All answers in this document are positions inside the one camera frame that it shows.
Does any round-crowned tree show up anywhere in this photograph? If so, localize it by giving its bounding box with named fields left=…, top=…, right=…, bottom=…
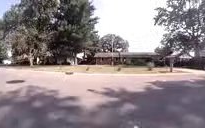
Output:
left=97, top=33, right=131, bottom=54

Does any pale kerb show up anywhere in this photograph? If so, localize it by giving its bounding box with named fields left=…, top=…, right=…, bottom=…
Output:
left=6, top=67, right=205, bottom=77

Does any thin pole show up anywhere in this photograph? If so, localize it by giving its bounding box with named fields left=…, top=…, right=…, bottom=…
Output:
left=110, top=37, right=115, bottom=67

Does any mailbox on post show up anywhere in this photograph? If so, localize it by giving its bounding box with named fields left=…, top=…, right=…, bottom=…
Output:
left=167, top=54, right=176, bottom=74

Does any grey asphalt road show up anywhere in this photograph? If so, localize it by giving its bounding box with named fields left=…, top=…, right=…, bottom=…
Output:
left=0, top=67, right=205, bottom=128

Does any broad dark tree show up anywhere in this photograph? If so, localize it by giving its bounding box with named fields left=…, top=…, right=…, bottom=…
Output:
left=153, top=0, right=205, bottom=70

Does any small bush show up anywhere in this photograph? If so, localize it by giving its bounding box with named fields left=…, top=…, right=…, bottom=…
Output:
left=146, top=61, right=156, bottom=72

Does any long brick house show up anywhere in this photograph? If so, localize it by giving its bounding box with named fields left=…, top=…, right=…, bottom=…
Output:
left=93, top=51, right=165, bottom=67

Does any group of tall trees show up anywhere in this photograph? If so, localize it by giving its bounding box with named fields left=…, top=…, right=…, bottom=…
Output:
left=0, top=0, right=101, bottom=67

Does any dry grass lawn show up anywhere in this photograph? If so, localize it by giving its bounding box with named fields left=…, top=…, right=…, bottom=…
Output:
left=8, top=63, right=193, bottom=75

